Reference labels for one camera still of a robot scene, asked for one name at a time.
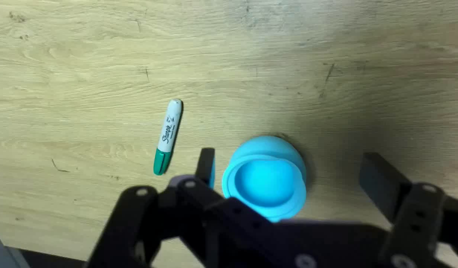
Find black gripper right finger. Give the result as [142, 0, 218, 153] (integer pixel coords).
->
[361, 150, 458, 268]

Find small blue vase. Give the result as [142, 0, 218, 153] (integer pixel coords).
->
[222, 133, 310, 223]

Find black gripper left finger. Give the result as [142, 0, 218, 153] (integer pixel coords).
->
[87, 147, 227, 268]

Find green capped Sharpie marker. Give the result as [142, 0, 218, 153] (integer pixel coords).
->
[152, 98, 185, 177]

